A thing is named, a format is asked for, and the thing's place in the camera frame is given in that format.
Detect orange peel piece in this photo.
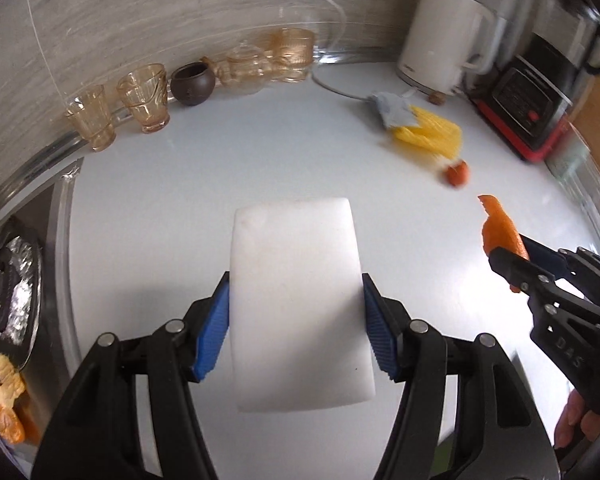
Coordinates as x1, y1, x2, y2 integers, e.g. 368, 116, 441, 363
476, 193, 530, 295

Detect white foam sponge block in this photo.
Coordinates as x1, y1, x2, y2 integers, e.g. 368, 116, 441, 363
230, 197, 376, 413

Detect person's right hand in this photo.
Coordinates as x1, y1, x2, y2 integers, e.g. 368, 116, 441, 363
554, 390, 600, 450

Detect orange peels on stove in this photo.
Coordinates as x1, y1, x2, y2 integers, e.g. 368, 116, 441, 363
0, 353, 41, 445

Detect clear glass container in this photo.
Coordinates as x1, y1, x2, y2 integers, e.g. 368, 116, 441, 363
545, 131, 591, 183

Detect small orange fruit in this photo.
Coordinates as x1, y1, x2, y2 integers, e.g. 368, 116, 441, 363
444, 160, 470, 188

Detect gas stove top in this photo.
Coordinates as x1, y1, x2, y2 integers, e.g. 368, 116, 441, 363
0, 158, 83, 474

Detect red black blender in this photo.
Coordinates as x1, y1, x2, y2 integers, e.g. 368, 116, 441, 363
477, 0, 600, 162

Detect small brown nut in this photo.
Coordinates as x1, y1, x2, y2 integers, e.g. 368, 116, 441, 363
428, 91, 446, 106

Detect grey crumpled wrapper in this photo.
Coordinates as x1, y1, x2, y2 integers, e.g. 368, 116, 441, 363
367, 92, 417, 130

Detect white electric kettle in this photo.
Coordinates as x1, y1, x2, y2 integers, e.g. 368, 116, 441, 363
396, 0, 501, 94

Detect amber glass cup right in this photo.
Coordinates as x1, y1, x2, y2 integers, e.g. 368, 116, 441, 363
272, 27, 315, 82

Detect amber glass teapot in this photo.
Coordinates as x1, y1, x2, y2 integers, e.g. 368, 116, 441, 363
200, 41, 273, 96

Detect amber ribbed glass cup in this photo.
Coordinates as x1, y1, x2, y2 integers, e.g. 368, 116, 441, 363
116, 63, 170, 133

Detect dark brown clay cup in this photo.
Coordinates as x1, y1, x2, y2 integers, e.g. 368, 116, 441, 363
170, 62, 216, 106

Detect white power cable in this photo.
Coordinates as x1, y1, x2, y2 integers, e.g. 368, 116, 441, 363
294, 0, 422, 101

